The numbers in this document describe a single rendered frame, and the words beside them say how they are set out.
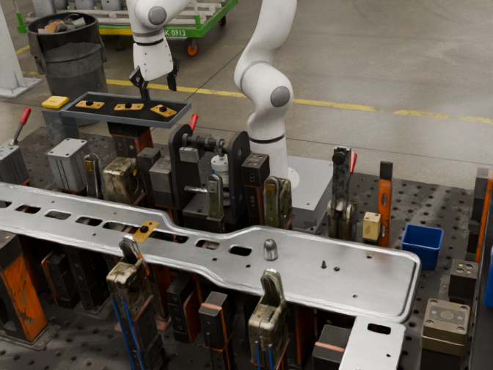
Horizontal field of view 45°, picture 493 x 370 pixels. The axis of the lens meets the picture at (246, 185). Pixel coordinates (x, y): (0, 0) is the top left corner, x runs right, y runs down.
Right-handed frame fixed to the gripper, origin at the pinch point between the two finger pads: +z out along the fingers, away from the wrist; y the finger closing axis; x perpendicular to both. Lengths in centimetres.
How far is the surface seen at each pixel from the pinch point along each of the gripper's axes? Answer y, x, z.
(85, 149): 21.0, -10.8, 12.8
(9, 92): -72, -348, 119
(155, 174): 13.9, 13.3, 15.1
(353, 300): 11, 78, 22
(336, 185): -6, 59, 10
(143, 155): 12.6, 6.5, 12.3
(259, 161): -2.7, 36.8, 10.2
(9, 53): -83, -353, 91
